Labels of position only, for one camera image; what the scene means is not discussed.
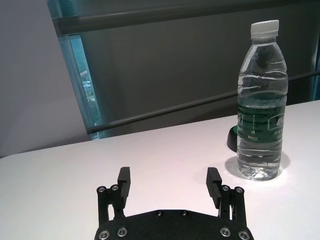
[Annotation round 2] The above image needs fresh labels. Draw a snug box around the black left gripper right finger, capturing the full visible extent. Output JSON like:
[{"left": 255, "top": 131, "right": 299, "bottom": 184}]
[{"left": 205, "top": 167, "right": 248, "bottom": 223}]

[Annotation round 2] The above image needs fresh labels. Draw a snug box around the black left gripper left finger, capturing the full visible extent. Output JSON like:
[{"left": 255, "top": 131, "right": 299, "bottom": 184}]
[{"left": 96, "top": 166, "right": 132, "bottom": 224}]

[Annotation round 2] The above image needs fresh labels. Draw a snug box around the clear water bottle green label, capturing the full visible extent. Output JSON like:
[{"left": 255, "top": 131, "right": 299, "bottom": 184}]
[{"left": 236, "top": 19, "right": 289, "bottom": 181}]

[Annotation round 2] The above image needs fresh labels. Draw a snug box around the green YES button black base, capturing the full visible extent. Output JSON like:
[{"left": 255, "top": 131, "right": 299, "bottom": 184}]
[{"left": 226, "top": 125, "right": 240, "bottom": 152}]

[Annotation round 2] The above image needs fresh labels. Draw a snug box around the dark thin handrail bar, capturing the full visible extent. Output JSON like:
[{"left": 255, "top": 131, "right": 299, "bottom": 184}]
[{"left": 87, "top": 71, "right": 320, "bottom": 133}]

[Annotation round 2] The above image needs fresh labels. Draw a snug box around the teal window glass strip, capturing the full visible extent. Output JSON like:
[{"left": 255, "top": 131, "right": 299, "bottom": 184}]
[{"left": 47, "top": 0, "right": 111, "bottom": 141}]

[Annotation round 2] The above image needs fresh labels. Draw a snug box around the dark thick rail bar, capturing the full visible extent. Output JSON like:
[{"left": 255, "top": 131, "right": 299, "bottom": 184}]
[{"left": 52, "top": 0, "right": 288, "bottom": 36}]

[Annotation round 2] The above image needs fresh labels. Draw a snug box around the grey vertical wall post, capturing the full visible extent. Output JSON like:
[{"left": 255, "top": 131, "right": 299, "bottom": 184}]
[{"left": 311, "top": 0, "right": 320, "bottom": 100}]

